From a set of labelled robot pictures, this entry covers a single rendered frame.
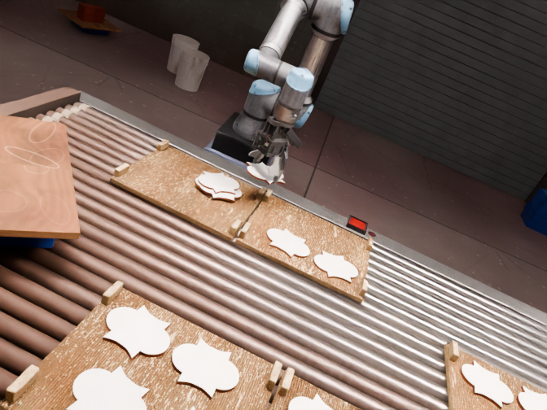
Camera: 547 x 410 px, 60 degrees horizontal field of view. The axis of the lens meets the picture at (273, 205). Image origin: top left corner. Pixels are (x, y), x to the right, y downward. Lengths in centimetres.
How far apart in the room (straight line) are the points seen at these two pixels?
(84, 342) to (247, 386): 33
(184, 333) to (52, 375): 27
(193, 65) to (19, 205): 407
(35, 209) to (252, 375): 59
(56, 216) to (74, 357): 31
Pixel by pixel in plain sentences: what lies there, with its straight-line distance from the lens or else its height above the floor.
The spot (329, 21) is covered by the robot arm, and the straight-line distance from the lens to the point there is 180.
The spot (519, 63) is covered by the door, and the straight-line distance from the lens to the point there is 635.
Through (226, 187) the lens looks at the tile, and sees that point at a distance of 158.
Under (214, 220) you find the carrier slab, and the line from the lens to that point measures 144.
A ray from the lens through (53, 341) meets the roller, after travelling 104.
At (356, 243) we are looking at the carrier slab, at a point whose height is 94.
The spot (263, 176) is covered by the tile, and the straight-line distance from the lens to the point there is 153.
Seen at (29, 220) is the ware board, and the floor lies 104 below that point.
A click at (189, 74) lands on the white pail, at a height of 18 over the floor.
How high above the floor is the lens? 171
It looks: 28 degrees down
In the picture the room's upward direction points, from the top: 24 degrees clockwise
